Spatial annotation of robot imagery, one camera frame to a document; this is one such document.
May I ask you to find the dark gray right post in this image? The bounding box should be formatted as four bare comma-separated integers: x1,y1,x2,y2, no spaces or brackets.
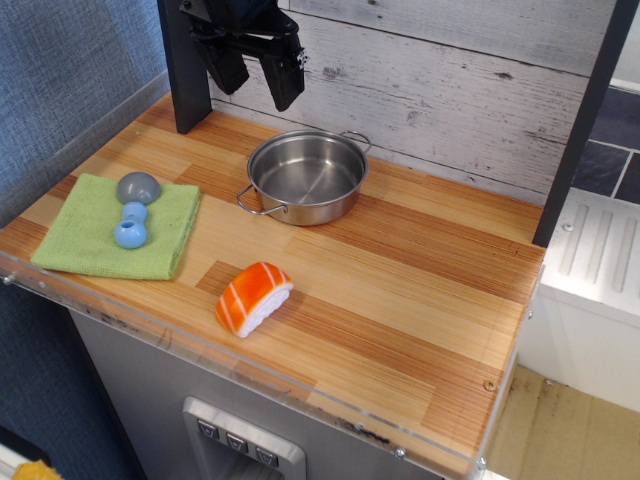
532,0,639,247

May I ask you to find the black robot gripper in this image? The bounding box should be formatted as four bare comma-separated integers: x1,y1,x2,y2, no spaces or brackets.
179,1,306,112

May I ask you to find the clear acrylic edge guard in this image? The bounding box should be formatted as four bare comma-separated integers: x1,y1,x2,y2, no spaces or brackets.
1,247,541,479

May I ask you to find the dark gray post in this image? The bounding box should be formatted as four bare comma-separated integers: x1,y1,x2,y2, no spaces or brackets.
532,0,639,247
157,0,212,134

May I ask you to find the stainless steel pot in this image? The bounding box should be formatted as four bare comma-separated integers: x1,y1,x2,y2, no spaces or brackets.
236,130,372,226

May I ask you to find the green folded cloth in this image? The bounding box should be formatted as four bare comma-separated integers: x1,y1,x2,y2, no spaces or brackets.
31,173,200,280

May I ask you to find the white ridged sink unit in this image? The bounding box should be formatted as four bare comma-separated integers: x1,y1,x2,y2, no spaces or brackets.
518,189,639,410

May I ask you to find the blue and gray toy scoop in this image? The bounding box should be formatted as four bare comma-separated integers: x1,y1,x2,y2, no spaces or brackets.
114,172,162,250

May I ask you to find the salmon sushi toy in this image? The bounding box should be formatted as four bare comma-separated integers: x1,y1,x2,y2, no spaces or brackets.
215,262,294,338

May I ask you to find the dark gray left post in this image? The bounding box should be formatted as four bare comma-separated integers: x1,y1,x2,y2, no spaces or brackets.
157,0,212,134

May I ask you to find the silver dispenser panel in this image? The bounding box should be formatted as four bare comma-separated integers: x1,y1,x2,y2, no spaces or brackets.
182,396,307,479

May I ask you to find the yellow object at corner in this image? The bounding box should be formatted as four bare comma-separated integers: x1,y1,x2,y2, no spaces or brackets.
12,461,62,480

